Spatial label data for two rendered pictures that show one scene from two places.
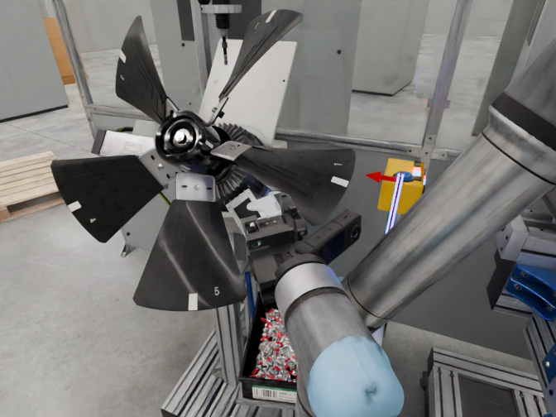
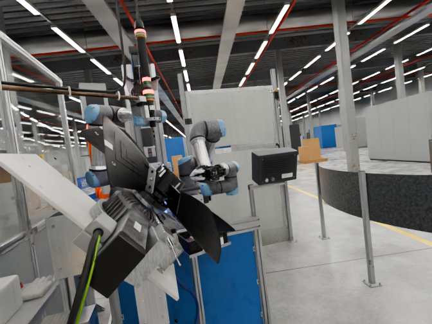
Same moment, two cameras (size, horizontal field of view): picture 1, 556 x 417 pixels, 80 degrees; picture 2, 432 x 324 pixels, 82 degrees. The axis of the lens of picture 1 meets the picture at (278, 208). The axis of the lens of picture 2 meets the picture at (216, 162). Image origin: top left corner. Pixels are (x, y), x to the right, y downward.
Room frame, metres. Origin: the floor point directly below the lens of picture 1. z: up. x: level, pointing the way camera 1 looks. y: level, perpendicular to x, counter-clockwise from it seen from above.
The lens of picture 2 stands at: (1.06, 1.08, 1.30)
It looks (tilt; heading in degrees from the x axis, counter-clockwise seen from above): 3 degrees down; 235
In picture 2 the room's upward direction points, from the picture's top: 7 degrees counter-clockwise
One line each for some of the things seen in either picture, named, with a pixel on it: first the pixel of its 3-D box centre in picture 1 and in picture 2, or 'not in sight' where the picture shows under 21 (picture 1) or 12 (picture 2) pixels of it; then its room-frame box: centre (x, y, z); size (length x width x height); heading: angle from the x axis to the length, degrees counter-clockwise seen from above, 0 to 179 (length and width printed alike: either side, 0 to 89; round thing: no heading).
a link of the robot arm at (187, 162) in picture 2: not in sight; (186, 164); (0.18, -0.61, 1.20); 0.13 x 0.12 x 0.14; 165
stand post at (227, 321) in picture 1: (227, 321); not in sight; (0.82, 0.19, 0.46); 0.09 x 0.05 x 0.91; 69
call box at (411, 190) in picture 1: (400, 187); not in sight; (0.82, -0.34, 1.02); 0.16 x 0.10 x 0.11; 159
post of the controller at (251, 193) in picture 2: not in sight; (252, 200); (0.05, -0.04, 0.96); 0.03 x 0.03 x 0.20; 69
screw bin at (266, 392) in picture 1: (289, 343); (202, 238); (0.45, -0.02, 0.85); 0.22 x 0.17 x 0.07; 173
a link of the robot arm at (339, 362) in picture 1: (338, 361); (229, 168); (0.19, -0.06, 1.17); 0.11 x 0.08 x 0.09; 16
